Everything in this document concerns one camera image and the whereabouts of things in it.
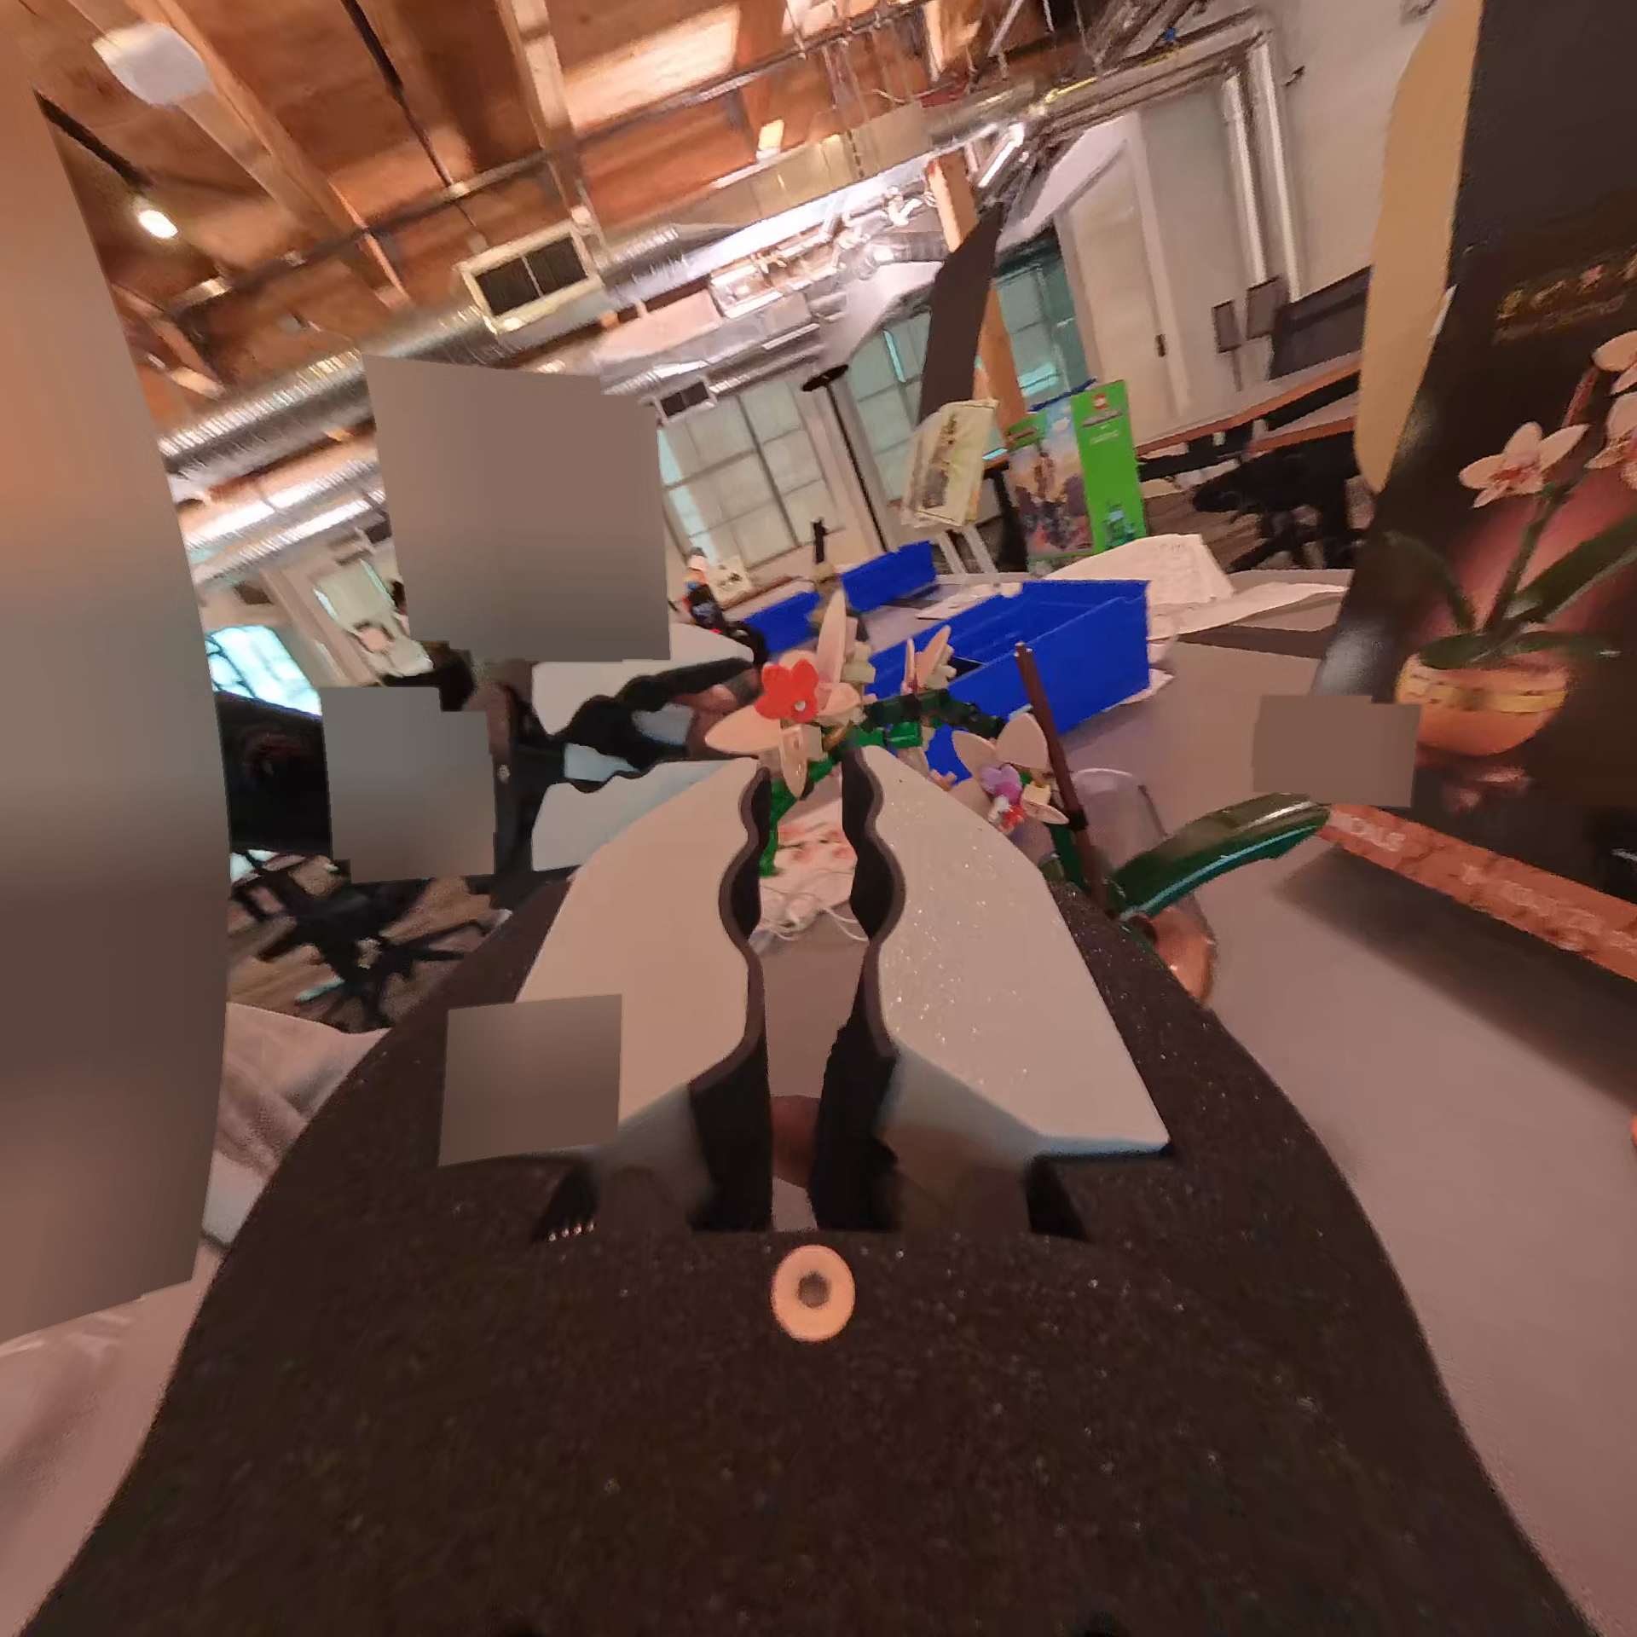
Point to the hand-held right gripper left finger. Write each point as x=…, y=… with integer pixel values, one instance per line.
x=652, y=920

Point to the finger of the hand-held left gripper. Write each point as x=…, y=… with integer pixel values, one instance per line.
x=575, y=690
x=575, y=825

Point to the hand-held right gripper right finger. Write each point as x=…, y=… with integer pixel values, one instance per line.
x=998, y=1009

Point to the toy brick orchid plant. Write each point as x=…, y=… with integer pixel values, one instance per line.
x=1214, y=844

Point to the grey desk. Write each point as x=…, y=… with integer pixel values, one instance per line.
x=1407, y=1151

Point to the white picture box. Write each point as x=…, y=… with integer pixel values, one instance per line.
x=739, y=581

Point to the blue plastic bin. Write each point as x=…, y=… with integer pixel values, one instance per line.
x=882, y=581
x=1061, y=639

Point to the black floor lamp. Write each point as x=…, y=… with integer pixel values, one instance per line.
x=826, y=375

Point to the person's light grey sweatshirt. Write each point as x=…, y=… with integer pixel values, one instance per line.
x=282, y=1099

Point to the white ceiling air vent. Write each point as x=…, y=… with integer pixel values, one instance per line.
x=531, y=281

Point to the open instruction booklet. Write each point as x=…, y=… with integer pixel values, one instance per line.
x=953, y=460

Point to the white paper bag heap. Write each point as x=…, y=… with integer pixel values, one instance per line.
x=1214, y=600

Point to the green toy set box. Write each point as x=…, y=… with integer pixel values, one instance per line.
x=1100, y=486

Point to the black orchid set box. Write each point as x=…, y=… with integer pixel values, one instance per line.
x=1509, y=574

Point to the wood-edged office table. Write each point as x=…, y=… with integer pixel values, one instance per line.
x=1279, y=399

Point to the black framed signs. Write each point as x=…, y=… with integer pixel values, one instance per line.
x=1260, y=313

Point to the silver air duct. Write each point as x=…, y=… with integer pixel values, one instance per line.
x=319, y=395

